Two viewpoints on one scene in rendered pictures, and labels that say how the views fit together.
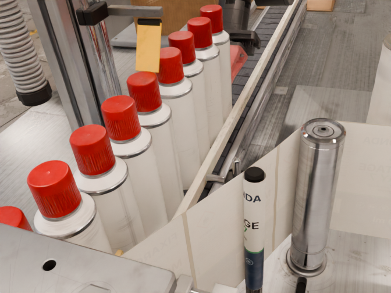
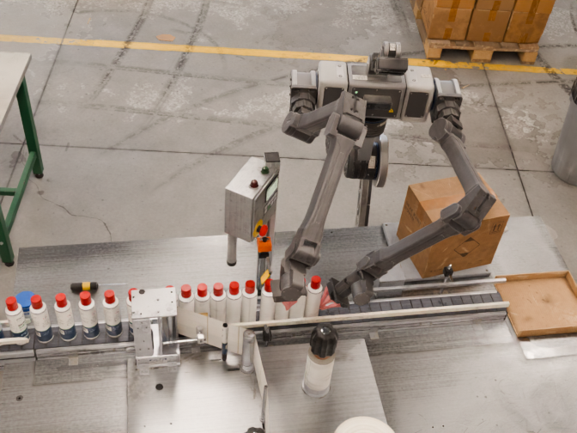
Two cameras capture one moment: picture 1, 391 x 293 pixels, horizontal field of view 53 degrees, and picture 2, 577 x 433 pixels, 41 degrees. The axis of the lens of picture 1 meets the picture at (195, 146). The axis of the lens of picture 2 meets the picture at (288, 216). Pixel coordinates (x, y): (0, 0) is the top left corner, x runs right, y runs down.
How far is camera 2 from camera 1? 2.22 m
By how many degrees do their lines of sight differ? 39
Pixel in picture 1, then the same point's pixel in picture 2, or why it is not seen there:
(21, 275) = (169, 300)
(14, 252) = (172, 297)
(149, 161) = (233, 302)
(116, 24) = not seen: outside the picture
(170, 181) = (245, 313)
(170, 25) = not seen: hidden behind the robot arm
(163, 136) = (245, 301)
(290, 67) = (405, 333)
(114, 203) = (214, 303)
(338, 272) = (246, 377)
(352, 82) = (403, 368)
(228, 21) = (337, 286)
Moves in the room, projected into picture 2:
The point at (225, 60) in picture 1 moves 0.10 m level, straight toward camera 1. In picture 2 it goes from (312, 299) to (285, 308)
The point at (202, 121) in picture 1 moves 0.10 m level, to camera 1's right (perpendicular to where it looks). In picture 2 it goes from (281, 308) to (297, 329)
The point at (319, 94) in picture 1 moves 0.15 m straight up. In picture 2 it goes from (358, 350) to (364, 323)
